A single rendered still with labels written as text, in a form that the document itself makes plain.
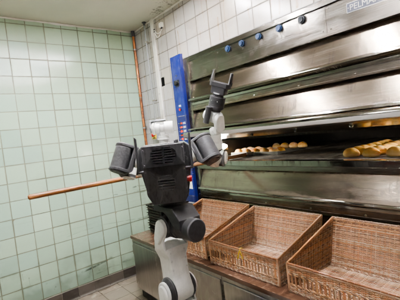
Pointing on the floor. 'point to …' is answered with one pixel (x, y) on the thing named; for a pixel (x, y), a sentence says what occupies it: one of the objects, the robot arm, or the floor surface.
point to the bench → (202, 277)
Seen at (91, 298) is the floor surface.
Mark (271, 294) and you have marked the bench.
